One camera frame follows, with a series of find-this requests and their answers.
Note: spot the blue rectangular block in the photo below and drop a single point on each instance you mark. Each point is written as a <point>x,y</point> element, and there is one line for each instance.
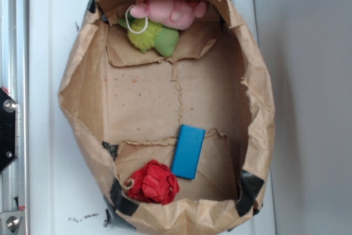
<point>187,151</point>

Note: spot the black mounting plate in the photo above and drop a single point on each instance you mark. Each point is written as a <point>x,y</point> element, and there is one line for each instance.
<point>8,129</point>

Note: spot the metal corner bracket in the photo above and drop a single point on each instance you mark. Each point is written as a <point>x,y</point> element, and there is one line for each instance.
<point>11,222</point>

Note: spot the pink plush bunny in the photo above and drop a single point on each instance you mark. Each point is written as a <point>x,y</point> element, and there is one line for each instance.
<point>174,14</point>

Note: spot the aluminium frame rail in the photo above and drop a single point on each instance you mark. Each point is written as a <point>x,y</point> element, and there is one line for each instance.
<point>13,178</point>

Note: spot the green plush toy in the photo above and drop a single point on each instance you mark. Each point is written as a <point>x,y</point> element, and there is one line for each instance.
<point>146,35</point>

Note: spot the brown paper bag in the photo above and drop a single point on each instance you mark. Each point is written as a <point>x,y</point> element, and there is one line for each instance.
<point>126,109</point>

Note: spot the red crumpled paper ball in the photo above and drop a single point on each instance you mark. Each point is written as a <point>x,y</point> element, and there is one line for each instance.
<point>154,183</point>

